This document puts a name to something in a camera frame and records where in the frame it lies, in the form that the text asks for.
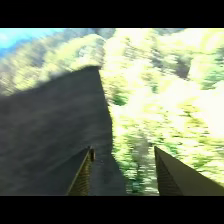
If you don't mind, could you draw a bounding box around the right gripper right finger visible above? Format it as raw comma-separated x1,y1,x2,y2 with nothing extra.
153,145,224,197

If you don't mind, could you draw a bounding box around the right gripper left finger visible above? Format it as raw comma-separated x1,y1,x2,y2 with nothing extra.
66,145,97,197

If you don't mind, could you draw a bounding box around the black garment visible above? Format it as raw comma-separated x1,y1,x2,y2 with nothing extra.
0,65,128,197

